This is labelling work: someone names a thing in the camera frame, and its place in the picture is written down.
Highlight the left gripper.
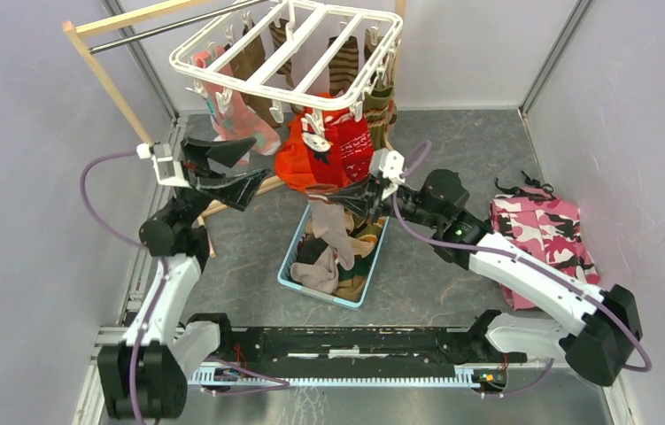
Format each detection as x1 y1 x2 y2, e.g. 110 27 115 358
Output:
165 136 271 226

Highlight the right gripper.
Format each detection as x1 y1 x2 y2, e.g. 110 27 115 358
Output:
328 172 442 229

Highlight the grey beige sock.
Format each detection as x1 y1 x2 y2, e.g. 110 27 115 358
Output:
290 247 339 294
305 184 355 271

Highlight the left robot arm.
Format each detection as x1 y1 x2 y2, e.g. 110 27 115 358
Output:
97 136 270 424

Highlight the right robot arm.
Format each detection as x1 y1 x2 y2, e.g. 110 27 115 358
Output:
325 169 653 387

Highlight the white clip sock hanger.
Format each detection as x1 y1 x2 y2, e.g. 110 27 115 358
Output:
168 1 404 134

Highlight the red snowflake sock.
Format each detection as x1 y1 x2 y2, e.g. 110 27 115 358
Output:
336 113 374 182

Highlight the cream ribbed sock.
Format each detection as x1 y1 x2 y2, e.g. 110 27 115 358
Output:
345 211 386 259

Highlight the pink patterned sock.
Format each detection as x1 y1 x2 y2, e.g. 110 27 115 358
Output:
195 48 282 156

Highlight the orange cloth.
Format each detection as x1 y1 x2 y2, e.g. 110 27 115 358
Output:
275 107 350 192

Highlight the red bear sock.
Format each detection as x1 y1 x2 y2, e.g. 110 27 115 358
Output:
300 117 345 188

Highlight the dark green sock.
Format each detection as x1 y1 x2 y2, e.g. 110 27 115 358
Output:
296 234 329 265

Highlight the olive green striped sock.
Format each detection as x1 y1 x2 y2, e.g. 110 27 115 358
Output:
363 84 395 151

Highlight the light blue plastic basket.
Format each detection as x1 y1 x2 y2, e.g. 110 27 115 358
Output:
277 201 389 310

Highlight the brown plain sock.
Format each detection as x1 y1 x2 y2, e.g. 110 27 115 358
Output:
228 23 282 129

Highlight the brown striped sock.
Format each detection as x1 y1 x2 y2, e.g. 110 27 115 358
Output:
328 35 360 96

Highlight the pink camouflage garment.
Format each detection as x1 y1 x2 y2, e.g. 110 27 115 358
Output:
489 175 600 285

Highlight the wooden clothes rack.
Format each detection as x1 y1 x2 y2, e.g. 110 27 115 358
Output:
62 0 411 259

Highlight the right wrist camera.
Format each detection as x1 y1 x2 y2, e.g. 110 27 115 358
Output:
369 148 405 187

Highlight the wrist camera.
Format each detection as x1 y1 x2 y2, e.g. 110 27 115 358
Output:
135 143 190 188
369 148 405 187

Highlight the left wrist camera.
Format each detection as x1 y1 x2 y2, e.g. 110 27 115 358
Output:
135 143 190 188

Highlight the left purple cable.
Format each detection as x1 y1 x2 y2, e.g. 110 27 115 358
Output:
79 151 170 425

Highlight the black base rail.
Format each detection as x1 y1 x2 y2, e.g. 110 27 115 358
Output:
187 327 528 391

